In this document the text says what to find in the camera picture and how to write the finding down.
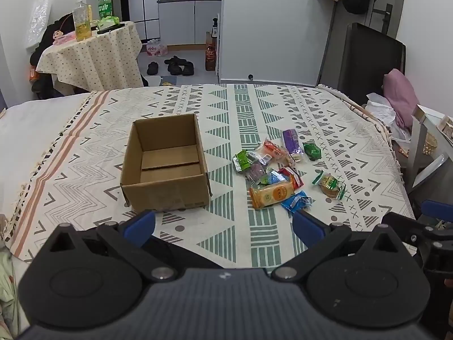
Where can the red drink bottle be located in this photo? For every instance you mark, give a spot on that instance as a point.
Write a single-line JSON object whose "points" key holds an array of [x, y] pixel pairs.
{"points": [[210, 56]]}

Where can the bubble wrap sheet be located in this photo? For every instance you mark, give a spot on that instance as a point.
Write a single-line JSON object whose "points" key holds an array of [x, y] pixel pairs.
{"points": [[39, 21]]}

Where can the pink box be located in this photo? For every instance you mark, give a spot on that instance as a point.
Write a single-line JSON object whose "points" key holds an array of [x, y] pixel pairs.
{"points": [[70, 38]]}

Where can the white plastic bag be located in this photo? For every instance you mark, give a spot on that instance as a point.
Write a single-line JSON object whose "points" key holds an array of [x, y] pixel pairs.
{"points": [[382, 111]]}

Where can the large orange biscuit packet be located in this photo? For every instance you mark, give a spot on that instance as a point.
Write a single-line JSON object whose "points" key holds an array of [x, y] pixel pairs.
{"points": [[272, 195]]}

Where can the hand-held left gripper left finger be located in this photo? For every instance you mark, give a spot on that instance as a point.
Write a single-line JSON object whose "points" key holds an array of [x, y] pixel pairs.
{"points": [[139, 225]]}

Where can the black clothes pile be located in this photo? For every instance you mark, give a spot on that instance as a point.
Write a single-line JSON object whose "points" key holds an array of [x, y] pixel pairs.
{"points": [[46, 78]]}

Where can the purple and cream snack packet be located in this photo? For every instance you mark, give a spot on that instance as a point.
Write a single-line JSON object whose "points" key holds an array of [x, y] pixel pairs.
{"points": [[292, 141]]}

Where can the black shoe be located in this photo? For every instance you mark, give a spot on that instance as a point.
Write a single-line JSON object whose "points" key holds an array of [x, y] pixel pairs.
{"points": [[175, 60], [175, 69], [188, 69], [153, 68]]}

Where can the small cartoon doll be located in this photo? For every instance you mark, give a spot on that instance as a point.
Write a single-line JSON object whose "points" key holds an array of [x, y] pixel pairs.
{"points": [[58, 35]]}

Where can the dark green snack packet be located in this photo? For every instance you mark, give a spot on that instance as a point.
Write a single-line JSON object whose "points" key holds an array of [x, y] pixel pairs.
{"points": [[312, 150]]}

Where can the black spray bottle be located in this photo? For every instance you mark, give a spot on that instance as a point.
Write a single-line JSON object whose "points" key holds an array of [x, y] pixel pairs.
{"points": [[215, 28]]}

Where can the red snack packet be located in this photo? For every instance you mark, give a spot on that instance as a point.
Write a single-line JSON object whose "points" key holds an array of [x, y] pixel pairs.
{"points": [[293, 177]]}

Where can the pink cloth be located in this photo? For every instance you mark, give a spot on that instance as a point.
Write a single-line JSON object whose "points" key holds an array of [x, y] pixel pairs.
{"points": [[401, 95]]}

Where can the patterned bed blanket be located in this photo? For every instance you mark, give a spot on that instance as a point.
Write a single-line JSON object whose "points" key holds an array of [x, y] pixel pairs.
{"points": [[247, 113]]}

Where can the green soda bottle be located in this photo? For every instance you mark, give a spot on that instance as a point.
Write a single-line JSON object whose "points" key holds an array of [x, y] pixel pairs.
{"points": [[105, 7]]}

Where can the black remote control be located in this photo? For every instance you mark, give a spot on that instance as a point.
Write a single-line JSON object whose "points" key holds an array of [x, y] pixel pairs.
{"points": [[112, 28]]}

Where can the black suitcase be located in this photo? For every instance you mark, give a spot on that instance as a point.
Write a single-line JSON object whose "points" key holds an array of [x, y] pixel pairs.
{"points": [[371, 63]]}

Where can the pink water bottle pack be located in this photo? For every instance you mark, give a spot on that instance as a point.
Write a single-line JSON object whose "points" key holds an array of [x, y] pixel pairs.
{"points": [[156, 47]]}

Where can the green tissue pack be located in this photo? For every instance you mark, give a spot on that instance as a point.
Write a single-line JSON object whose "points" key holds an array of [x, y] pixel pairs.
{"points": [[108, 23]]}

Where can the green and white cookie packet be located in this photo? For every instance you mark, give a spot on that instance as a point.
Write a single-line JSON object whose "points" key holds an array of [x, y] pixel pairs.
{"points": [[329, 184]]}

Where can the white bed sheet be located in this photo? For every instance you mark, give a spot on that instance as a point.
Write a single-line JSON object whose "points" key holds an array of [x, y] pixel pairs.
{"points": [[32, 124]]}

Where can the clear pastry packet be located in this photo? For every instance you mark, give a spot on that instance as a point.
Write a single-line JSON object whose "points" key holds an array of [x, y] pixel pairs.
{"points": [[260, 156]]}

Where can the brown cardboard box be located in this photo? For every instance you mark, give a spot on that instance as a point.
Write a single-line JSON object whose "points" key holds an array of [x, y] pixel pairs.
{"points": [[166, 187]]}

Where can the white kitchen cabinet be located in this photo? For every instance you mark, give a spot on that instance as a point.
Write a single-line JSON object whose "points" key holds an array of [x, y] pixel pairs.
{"points": [[189, 21]]}

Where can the light green snack packet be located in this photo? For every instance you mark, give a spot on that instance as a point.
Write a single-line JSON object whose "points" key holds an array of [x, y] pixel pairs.
{"points": [[241, 159]]}

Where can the orange snack packet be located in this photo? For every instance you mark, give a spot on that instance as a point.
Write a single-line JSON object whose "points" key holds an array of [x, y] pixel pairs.
{"points": [[273, 148]]}

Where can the white stand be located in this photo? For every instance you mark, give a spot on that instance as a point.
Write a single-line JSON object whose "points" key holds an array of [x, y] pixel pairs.
{"points": [[424, 163]]}

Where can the small purple snack packet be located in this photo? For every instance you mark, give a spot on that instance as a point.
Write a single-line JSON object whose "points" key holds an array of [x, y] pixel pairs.
{"points": [[256, 174]]}

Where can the yellow oil bottle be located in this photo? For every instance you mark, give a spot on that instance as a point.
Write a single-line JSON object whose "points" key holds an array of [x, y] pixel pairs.
{"points": [[82, 21]]}

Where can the blue and silver snack packet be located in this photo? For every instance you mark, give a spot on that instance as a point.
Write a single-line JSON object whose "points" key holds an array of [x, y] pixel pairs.
{"points": [[296, 202]]}

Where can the round table with dotted tablecloth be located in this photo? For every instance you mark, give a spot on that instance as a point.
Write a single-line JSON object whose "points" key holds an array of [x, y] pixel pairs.
{"points": [[93, 60]]}

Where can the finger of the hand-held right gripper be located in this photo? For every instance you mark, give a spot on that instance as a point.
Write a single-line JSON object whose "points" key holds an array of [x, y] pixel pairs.
{"points": [[437, 208], [401, 222]]}

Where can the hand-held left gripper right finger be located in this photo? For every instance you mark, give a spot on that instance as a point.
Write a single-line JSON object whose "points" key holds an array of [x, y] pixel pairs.
{"points": [[308, 226]]}

